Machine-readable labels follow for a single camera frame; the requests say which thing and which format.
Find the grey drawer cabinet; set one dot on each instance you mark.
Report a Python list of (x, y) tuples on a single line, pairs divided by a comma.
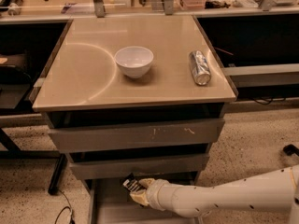
[(84, 86)]

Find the black rxbar chocolate wrapper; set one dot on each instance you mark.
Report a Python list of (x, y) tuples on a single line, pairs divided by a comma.
[(131, 184)]

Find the top grey drawer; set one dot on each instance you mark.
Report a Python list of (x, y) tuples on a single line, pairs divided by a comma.
[(136, 135)]

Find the black caster wheel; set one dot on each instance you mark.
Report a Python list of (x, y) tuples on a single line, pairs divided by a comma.
[(291, 149)]

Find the open bottom grey drawer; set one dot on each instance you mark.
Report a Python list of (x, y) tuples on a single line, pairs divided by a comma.
[(111, 204)]

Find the silver drink can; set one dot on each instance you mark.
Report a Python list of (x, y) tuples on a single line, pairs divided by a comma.
[(199, 68)]

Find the white bowl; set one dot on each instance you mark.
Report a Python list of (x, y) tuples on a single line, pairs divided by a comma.
[(134, 61)]

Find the black desk leg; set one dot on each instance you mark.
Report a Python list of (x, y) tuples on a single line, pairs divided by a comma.
[(59, 166)]

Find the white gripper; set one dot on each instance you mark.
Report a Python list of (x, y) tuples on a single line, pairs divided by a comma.
[(152, 192)]

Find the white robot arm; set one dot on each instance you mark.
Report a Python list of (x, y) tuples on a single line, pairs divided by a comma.
[(270, 192)]

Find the middle grey drawer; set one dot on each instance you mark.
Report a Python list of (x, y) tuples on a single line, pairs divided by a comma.
[(139, 167)]

